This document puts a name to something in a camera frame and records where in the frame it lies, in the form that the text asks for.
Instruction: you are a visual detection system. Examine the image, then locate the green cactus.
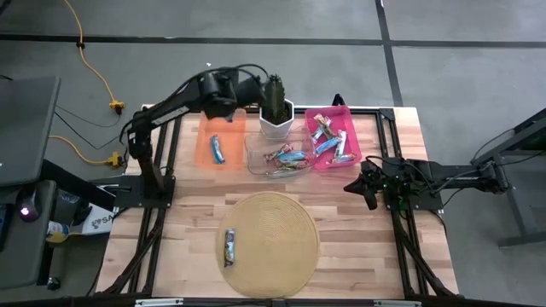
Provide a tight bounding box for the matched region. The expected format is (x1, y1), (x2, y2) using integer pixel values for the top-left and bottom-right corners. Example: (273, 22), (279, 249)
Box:
(264, 74), (291, 125)

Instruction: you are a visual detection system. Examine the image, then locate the blue purple granola bar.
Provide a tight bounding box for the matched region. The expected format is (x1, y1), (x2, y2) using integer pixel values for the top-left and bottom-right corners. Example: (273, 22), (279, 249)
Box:
(209, 134), (226, 165)

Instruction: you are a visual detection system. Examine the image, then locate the gray monitor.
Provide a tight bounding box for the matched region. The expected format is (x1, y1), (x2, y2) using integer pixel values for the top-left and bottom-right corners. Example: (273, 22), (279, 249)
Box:
(0, 76), (61, 188)

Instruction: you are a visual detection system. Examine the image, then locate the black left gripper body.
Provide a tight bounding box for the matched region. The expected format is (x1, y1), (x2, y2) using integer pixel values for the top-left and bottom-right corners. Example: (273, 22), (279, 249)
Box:
(204, 70), (266, 120)

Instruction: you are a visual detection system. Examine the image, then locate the yellow brown granola bar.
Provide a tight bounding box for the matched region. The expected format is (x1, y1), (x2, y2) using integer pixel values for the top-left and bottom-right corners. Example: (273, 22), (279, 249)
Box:
(326, 153), (358, 166)

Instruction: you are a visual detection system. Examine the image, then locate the light blue white granola bar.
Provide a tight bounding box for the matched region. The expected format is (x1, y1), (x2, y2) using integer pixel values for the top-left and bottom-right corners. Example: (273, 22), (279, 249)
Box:
(334, 130), (347, 159)

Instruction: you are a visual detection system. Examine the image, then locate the red blue granola bar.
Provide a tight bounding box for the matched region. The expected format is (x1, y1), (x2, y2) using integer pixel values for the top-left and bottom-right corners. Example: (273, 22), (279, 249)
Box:
(275, 158), (305, 171)

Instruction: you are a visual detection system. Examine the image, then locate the white hexagonal plant pot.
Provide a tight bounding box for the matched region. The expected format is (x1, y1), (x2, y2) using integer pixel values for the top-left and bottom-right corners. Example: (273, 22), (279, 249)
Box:
(258, 98), (295, 141)

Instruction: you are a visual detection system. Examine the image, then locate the dark metal stand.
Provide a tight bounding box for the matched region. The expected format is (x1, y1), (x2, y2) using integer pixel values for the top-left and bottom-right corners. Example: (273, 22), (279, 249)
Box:
(468, 108), (546, 249)

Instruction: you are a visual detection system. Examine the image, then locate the black aluminium table frame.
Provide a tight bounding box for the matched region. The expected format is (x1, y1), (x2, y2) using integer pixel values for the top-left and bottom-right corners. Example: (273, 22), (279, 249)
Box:
(96, 94), (460, 299)

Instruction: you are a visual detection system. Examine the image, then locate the pink translucent plastic tray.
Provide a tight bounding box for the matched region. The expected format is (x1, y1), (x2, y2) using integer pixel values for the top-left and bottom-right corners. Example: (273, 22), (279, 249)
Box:
(304, 105), (363, 171)

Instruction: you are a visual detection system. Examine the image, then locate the black lit computer mouse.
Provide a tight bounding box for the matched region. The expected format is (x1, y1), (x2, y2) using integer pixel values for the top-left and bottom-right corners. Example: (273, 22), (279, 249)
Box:
(15, 188), (44, 223)

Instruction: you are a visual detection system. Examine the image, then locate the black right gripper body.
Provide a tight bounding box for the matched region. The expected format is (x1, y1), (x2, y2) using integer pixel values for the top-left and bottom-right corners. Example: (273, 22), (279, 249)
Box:
(361, 159), (387, 211)

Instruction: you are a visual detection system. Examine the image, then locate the thin black floor cable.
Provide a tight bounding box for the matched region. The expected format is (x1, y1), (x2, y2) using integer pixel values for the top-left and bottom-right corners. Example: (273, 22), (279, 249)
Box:
(54, 104), (125, 129)
(52, 110), (137, 151)

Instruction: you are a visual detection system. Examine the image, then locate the white yellow bottle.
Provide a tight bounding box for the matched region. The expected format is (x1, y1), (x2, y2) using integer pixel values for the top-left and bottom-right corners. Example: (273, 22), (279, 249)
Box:
(45, 220), (72, 244)

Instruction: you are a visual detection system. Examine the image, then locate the silver metal bracket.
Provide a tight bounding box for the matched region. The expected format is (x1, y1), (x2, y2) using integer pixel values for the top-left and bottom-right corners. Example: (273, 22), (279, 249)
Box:
(135, 298), (184, 307)
(374, 299), (422, 307)

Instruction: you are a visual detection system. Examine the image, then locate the green brown granola bar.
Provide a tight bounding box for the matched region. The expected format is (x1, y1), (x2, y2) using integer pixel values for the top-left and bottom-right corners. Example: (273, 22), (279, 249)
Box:
(266, 168), (299, 179)

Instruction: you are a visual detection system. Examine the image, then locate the white printed bag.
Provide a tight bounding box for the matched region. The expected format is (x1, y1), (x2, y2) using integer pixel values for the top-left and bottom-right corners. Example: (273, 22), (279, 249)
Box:
(80, 203), (116, 236)

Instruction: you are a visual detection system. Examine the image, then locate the yellow extension cord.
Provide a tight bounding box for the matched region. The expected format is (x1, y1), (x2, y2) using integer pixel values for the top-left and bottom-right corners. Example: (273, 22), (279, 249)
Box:
(62, 0), (125, 115)
(48, 135), (125, 167)

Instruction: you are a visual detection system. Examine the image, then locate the clear plastic tray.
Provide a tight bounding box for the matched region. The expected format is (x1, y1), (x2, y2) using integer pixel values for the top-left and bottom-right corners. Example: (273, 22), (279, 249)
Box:
(243, 125), (317, 177)

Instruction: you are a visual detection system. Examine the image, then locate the round woven straw placemat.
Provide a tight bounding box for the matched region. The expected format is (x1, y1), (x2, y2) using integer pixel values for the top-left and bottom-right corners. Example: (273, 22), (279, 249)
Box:
(215, 191), (321, 298)

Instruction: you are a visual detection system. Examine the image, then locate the dark blue Chewy granola bar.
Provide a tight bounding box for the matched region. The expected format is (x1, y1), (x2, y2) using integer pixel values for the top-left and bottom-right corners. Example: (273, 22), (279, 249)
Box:
(223, 228), (237, 269)

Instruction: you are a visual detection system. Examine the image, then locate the orange translucent plastic tray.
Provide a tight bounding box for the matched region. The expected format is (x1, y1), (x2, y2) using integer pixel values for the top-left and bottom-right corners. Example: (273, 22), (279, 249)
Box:
(195, 108), (248, 171)

